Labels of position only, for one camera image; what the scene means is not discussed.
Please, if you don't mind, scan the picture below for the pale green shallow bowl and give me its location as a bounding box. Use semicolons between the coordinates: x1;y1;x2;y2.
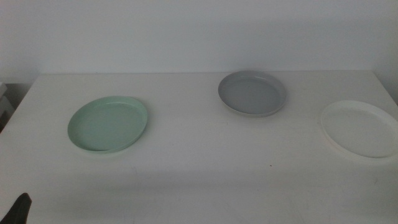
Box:
67;95;149;154

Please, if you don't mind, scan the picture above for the grey shallow bowl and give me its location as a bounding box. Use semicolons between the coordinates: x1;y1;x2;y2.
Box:
217;70;287;118

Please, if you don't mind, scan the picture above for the white shallow bowl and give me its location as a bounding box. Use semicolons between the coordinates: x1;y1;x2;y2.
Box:
320;100;398;160

